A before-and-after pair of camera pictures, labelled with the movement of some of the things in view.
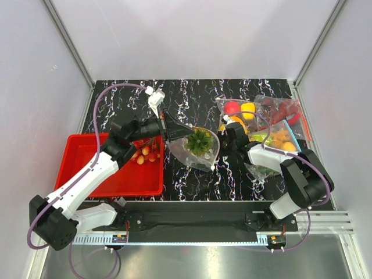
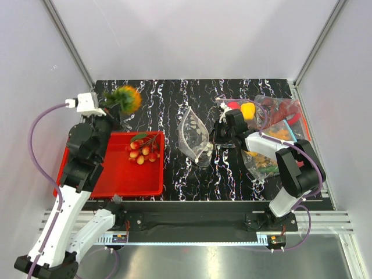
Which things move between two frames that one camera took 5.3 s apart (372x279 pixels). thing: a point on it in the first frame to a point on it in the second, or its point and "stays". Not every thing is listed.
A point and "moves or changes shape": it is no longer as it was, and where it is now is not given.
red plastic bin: [131, 179] stays
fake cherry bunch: [146, 150] stays
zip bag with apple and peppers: [246, 113] stays
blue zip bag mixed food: [281, 137] stays
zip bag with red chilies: [278, 109] stays
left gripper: [174, 129] to [115, 112]
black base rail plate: [198, 216] stays
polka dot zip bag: [199, 150] moves or changes shape
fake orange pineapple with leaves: [199, 142] to [128, 98]
